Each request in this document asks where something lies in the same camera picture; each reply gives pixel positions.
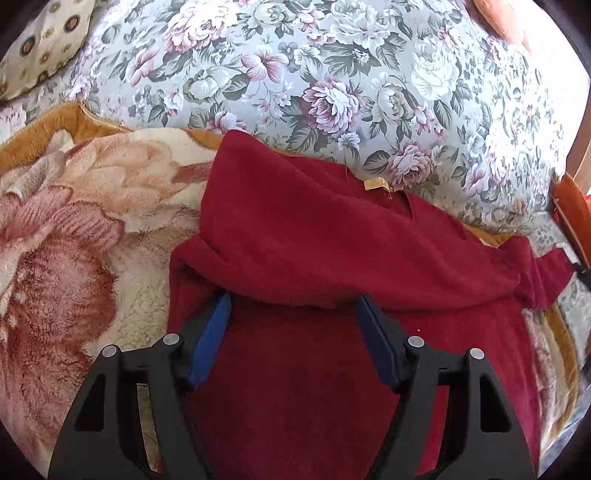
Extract peach orange pillow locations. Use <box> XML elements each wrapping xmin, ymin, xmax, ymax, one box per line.
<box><xmin>475</xmin><ymin>0</ymin><xmax>533</xmax><ymax>43</ymax></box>

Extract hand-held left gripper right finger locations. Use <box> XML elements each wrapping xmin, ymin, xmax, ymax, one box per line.
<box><xmin>355</xmin><ymin>294</ymin><xmax>539</xmax><ymax>480</ymax></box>

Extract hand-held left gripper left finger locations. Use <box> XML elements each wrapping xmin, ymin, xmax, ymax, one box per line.
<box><xmin>48</xmin><ymin>292</ymin><xmax>232</xmax><ymax>480</ymax></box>

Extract plush rose print blanket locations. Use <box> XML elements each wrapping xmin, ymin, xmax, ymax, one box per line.
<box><xmin>0</xmin><ymin>100</ymin><xmax>583</xmax><ymax>476</ymax></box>

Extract orange velvet cushion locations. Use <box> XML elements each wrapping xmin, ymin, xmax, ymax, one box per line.
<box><xmin>551</xmin><ymin>173</ymin><xmax>591</xmax><ymax>273</ymax></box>

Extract grey floral bedspread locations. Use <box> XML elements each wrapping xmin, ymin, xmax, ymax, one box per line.
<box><xmin>0</xmin><ymin>0</ymin><xmax>591</xmax><ymax>467</ymax></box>

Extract dark red knit sweater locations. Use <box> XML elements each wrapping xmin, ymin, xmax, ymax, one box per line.
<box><xmin>167</xmin><ymin>129</ymin><xmax>575</xmax><ymax>480</ymax></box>

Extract cream dotted pillow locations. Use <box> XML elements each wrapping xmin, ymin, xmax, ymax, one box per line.
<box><xmin>0</xmin><ymin>0</ymin><xmax>98</xmax><ymax>101</ymax></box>

